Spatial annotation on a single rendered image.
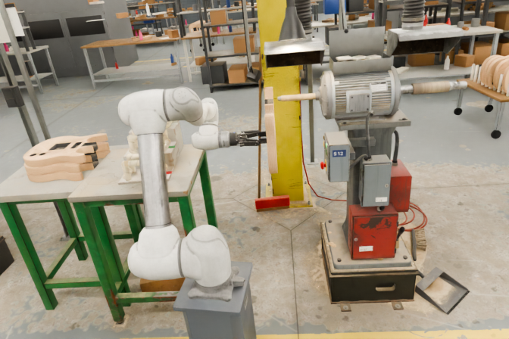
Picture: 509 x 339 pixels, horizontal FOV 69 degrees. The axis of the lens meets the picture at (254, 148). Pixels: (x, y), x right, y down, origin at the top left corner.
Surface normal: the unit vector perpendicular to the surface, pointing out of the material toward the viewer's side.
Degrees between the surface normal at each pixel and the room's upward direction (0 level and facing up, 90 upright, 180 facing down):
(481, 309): 0
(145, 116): 70
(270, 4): 90
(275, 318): 0
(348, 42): 90
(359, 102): 90
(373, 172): 90
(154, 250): 61
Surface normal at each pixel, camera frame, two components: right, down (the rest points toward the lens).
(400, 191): -0.04, 0.42
